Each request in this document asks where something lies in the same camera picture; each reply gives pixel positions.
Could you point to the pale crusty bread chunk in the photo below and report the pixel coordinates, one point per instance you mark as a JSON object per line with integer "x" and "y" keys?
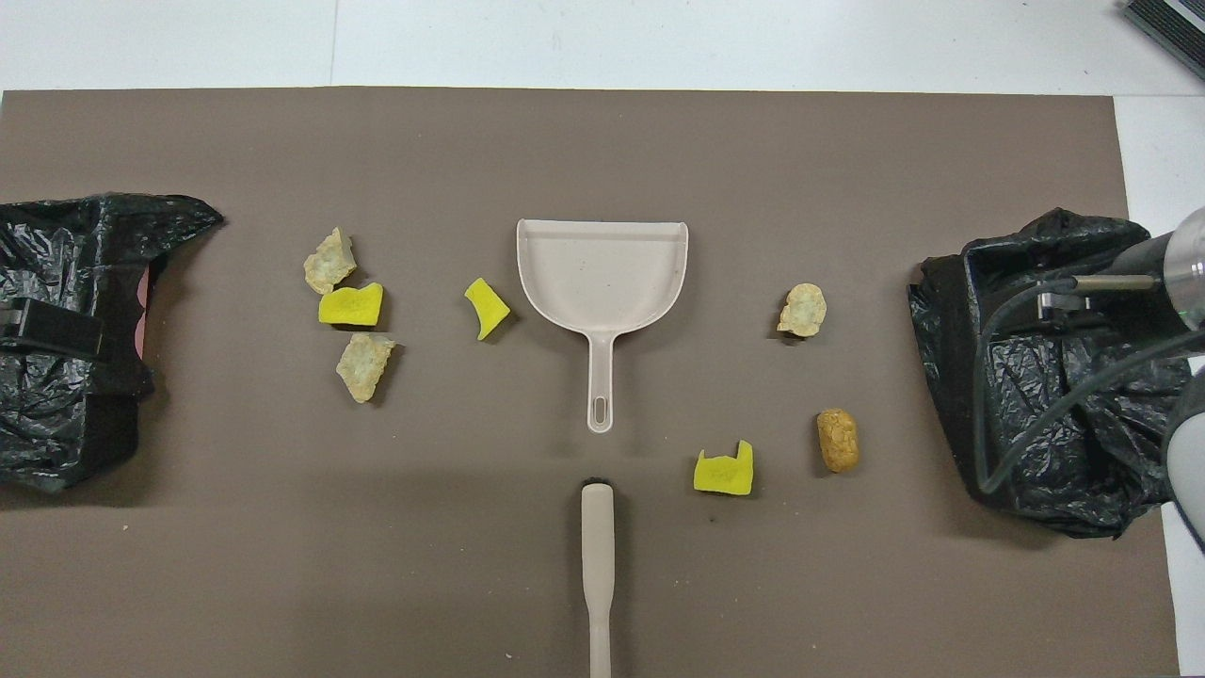
{"x": 803, "y": 311}
{"x": 328, "y": 264}
{"x": 364, "y": 365}

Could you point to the beige plastic dustpan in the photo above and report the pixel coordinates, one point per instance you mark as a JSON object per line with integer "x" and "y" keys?
{"x": 602, "y": 273}

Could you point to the beige hand brush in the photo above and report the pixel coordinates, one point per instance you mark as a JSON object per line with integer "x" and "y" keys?
{"x": 597, "y": 537}

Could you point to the notched yellow sponge piece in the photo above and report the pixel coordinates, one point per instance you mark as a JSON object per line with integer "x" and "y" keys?
{"x": 723, "y": 476}

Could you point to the brown bread roll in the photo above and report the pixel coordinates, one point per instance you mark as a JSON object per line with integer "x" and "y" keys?
{"x": 837, "y": 441}

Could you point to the black plastic trash bag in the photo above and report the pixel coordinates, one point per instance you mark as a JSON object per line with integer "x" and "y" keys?
{"x": 56, "y": 424}
{"x": 1083, "y": 471}

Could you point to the pink plastic bin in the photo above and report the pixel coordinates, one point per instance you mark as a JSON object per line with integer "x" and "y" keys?
{"x": 141, "y": 311}

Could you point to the brown table mat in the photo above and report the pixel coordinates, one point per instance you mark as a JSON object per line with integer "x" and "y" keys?
{"x": 565, "y": 151}

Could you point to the dark ribbed panel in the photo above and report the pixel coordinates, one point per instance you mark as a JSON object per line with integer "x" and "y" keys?
{"x": 1172, "y": 21}

